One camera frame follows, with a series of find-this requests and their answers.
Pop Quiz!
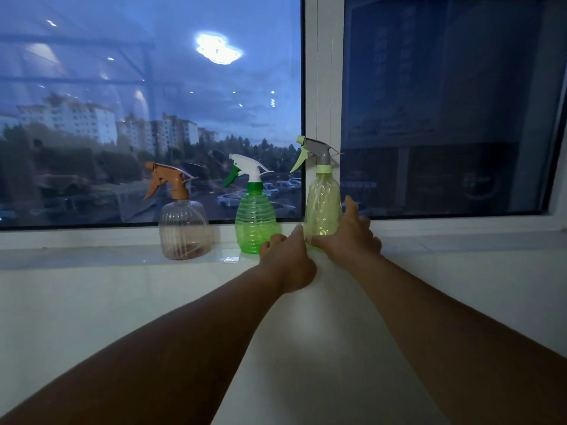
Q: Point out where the white framed window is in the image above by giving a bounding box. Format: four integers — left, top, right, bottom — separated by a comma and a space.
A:
0, 0, 567, 251

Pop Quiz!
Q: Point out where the person's left hand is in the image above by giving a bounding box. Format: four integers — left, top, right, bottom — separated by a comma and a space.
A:
259, 224, 318, 296

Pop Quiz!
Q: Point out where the person's left forearm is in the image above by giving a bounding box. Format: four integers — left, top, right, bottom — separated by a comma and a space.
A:
0, 265, 284, 425

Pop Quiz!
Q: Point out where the clear bottle with orange sprayer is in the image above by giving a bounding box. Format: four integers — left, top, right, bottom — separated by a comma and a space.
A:
158, 198, 213, 261

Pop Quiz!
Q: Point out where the green ribbed spray bottle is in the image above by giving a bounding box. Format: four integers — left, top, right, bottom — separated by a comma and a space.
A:
234, 182, 279, 256

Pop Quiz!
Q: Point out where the person's right hand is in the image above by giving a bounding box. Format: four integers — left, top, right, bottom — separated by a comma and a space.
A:
309, 195, 383, 269

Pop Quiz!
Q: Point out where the white green trigger sprayer head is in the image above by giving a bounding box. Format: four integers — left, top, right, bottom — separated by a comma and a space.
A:
223, 153, 273, 188

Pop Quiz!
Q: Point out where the person's right forearm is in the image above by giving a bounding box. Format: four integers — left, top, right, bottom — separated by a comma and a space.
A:
354, 254, 567, 425

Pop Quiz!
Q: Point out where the yellow-green spray bottle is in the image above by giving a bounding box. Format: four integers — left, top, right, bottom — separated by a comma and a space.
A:
303, 172, 343, 251

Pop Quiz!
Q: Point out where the grey yellow trigger sprayer head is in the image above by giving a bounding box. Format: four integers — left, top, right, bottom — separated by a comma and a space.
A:
290, 135, 343, 175

